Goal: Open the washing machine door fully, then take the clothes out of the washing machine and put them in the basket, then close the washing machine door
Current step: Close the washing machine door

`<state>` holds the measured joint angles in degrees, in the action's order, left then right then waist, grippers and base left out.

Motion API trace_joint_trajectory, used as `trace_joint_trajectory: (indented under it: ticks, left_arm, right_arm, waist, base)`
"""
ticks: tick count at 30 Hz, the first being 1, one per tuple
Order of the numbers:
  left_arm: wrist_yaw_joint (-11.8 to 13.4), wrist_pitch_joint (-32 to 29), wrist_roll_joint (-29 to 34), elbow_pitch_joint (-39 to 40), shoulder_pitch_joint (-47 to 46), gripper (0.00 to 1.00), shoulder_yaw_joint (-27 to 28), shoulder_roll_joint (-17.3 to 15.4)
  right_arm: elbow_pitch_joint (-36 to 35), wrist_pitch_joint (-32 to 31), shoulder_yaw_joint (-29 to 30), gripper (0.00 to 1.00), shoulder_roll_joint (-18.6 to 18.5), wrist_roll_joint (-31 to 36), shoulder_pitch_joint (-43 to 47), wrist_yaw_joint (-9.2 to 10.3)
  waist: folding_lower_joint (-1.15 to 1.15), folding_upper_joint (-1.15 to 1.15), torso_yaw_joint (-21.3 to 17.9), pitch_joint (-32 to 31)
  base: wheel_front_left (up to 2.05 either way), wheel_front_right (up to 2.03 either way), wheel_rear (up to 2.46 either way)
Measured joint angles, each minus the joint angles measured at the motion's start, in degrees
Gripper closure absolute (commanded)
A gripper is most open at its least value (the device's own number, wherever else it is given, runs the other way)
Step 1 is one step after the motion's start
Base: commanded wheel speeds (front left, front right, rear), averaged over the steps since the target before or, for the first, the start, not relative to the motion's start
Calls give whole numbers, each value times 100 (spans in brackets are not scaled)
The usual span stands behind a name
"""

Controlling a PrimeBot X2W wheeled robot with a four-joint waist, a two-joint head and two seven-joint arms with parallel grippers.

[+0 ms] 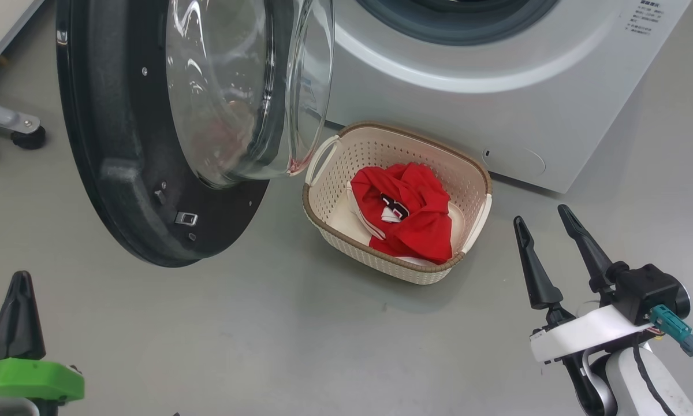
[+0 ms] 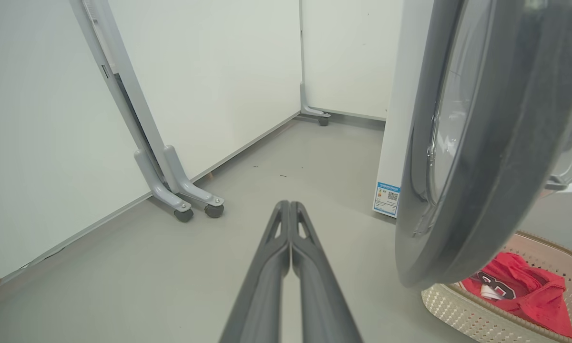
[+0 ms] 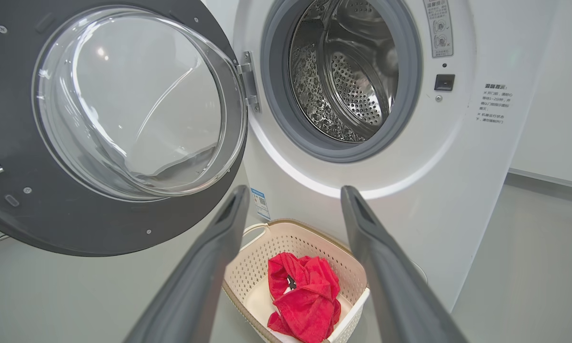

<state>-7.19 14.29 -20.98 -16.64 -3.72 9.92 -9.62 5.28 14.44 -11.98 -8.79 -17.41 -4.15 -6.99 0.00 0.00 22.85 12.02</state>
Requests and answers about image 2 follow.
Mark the red shorts with white panel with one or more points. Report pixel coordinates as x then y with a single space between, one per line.
538 305

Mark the cream perforated laundry basket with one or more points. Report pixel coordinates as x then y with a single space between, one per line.
462 309

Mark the white partition panel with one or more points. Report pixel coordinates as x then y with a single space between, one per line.
348 57
38 119
219 71

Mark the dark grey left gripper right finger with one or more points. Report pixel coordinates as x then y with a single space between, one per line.
321 295

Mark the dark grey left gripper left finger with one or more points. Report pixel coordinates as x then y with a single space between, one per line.
262 295

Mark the white front-load washing machine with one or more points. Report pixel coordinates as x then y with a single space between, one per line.
403 119

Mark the grey partition stand with caster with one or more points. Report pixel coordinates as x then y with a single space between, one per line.
195 190
164 193
310 109

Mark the red Bulls 23 jersey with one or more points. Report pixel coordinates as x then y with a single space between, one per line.
498 286

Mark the round glass washing machine door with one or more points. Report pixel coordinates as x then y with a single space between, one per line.
505 119

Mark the blue white energy label sticker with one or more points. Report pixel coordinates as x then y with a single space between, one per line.
386 199

